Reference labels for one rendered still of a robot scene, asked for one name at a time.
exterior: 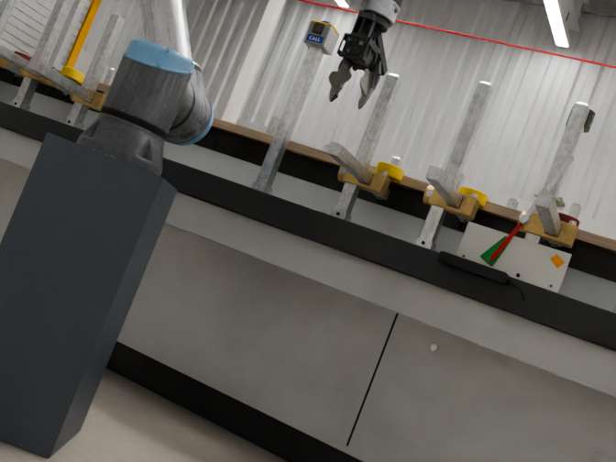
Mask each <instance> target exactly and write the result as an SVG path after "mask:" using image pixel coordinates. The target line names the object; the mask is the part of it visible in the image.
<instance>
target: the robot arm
mask: <svg viewBox="0 0 616 462"><path fill-rule="evenodd" d="M138 1H139V8H140V15H141V23H142V30H143V38H144V39H139V38H135V39H133V40H131V41H130V43H129V45H128V46H127V48H126V51H125V52H124V53H123V58H122V60H121V61H120V64H119V66H118V69H117V71H116V73H115V77H114V79H113V81H112V83H111V86H110V88H109V91H108V93H107V96H106V98H105V99H104V103H103V106H102V108H101V110H100V113H99V115H98V117H97V118H96V119H95V120H94V121H93V122H92V123H91V124H90V125H89V126H88V127H87V128H86V129H85V130H84V131H83V133H82V134H81V135H80V136H79V137H78V140H77V142H76V143H77V144H79V145H82V146H84V147H87V148H88V149H92V150H95V151H98V152H100V153H103V154H105V155H107V156H109V157H112V158H114V159H117V160H121V161H123V162H125V163H128V164H130V165H133V166H135V167H138V168H140V169H142V170H144V171H148V172H151V173H153V174H156V175H158V176H160V175H161V173H162V162H163V144H164V141H166V142H169V143H172V144H174V145H179V146H186V145H191V144H193V143H195V142H197V141H199V140H200V139H202V138H203V137H204V136H205V135H206V134H207V133H208V131H209V130H210V128H211V126H212V124H213V120H214V111H213V107H212V105H211V102H210V101H209V99H208V98H207V97H206V96H205V93H204V81H203V75H202V69H201V67H200V66H199V65H198V64H197V63H195V62H194V61H193V59H192V53H191V45H190V39H189V31H188V25H187V17H186V11H185V3H184V0H138ZM402 1H403V0H362V2H361V4H360V7H359V9H358V11H357V12H358V16H357V20H356V23H355V25H354V27H353V29H352V32H351V33H350V34H349V33H344V36H343V37H342V40H341V42H340V45H339V47H338V50H337V52H336V53H337V54H338V56H339V57H343V59H342V60H341V62H340V64H339V66H338V71H332V72H331V73H330V74H329V76H328V80H329V82H330V84H331V90H330V94H329V101H330V102H331V103H332V102H333V101H334V100H335V99H336V98H337V97H338V94H339V92H340V91H341V90H342V89H343V86H344V84H345V83H346V82H347V81H349V80H350V78H351V77H352V74H351V71H350V69H351V67H352V66H353V68H352V69H353V70H354V71H356V70H362V71H364V75H363V76H362V77H361V78H360V81H359V85H360V88H361V97H360V99H359V101H358V109H361V108H362V107H363V106H364V105H365V103H366V102H367V101H368V99H369V98H370V97H371V95H372V93H373V91H374V90H375V88H376V86H377V84H378V82H379V80H380V76H384V75H385V73H386V72H387V71H388V67H387V62H386V56H385V51H384V46H383V40H382V35H381V33H385V32H387V30H388V28H391V27H392V26H393V25H394V22H395V20H396V17H397V15H398V13H399V12H400V8H401V5H402ZM343 40H344V41H345V42H346V43H345V45H344V47H343V49H342V51H341V50H340V48H341V45H342V43H343Z"/></svg>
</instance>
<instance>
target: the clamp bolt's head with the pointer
mask: <svg viewBox="0 0 616 462"><path fill-rule="evenodd" d="M528 219H529V217H528V216H526V215H522V216H521V221H522V222H523V223H526V222H527V221H528ZM522 226H526V225H523V224H521V223H519V224H518V225H517V226H516V227H515V228H514V230H513V231H512V232H511V233H510V234H509V236H508V237H507V238H506V239H505V240H504V241H503V243H502V244H501V245H500V246H499V247H498V249H497V250H496V251H495V252H494V253H493V254H492V256H491V258H490V260H489V262H490V261H492V260H493V259H495V258H496V257H497V256H498V255H499V253H500V252H501V251H502V250H503V249H504V247H505V246H506V245H507V244H508V243H509V242H510V240H511V239H512V238H513V237H514V236H515V234H516V233H517V232H518V231H519V230H520V229H521V227H522Z"/></svg>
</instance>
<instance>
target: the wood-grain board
mask: <svg viewBox="0 0 616 462"><path fill-rule="evenodd" d="M109 88H110V85H107V84H103V83H99V85H98V88H97V90H96V92H99V93H102V94H103V93H104V92H108V91H109ZM211 127H212V128H215V129H219V130H222V131H225V132H227V133H230V134H234V135H237V136H240V137H242V138H248V139H251V140H254V141H257V142H259V143H263V144H266V145H269V146H270V143H271V141H272V139H273V137H274V136H273V135H270V134H266V133H263V132H260V131H257V130H254V129H251V128H248V127H244V126H240V125H237V124H233V123H230V122H227V121H224V120H221V119H218V118H215V117H214V120H213V123H212V126H211ZM286 151H289V152H292V153H295V154H298V155H301V156H304V157H307V158H310V159H313V160H318V161H321V162H324V163H327V164H330V165H333V166H337V167H339V168H340V167H341V165H340V164H339V163H338V162H336V161H335V160H334V159H333V158H332V157H331V156H329V155H328V154H327V153H326V151H323V150H320V149H317V148H311V147H308V146H305V145H303V144H299V143H296V142H293V141H289V144H288V146H287V148H286ZM376 168H377V167H374V166H371V165H369V166H368V170H371V171H375V169H376ZM390 183H391V184H395V185H398V186H401V187H403V188H406V189H410V190H413V191H416V192H418V193H424V192H425V190H426V188H427V187H428V186H429V185H432V184H431V183H428V182H425V181H419V180H416V179H414V178H411V177H407V176H404V175H403V176H402V179H401V182H394V181H391V182H390ZM478 211H480V212H483V213H486V214H489V215H494V216H497V217H500V218H503V219H506V220H509V221H513V222H515V223H518V221H519V217H520V215H521V214H522V211H518V210H515V209H512V208H510V207H506V206H503V205H500V204H497V203H492V202H489V201H486V203H485V206H484V208H478ZM575 241H577V242H579V243H582V244H586V245H589V246H592V247H594V248H600V249H603V250H606V251H609V252H611V253H615V254H616V240H614V239H611V238H608V237H605V236H600V235H597V234H593V233H590V232H588V231H585V230H581V229H578V231H577V235H576V238H575Z"/></svg>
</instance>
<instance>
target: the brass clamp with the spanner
mask: <svg viewBox="0 0 616 462"><path fill-rule="evenodd" d="M530 219H531V221H530V223H529V224H528V225H523V226H522V227H521V229H520V230H519V231H522V232H524V233H525V234H526V233H527V232H528V233H531V234H534V235H537V236H540V237H541V238H542V240H545V241H548V242H551V243H555V244H557V245H560V246H563V247H566V248H572V246H573V244H574V241H575V238H576V235H577V233H578V226H577V225H572V224H570V223H566V222H563V221H560V222H561V228H560V231H559V233H558V236H553V235H549V234H547V233H546V232H545V230H544V228H543V225H542V222H541V219H540V217H539V214H536V213H532V214H531V215H530Z"/></svg>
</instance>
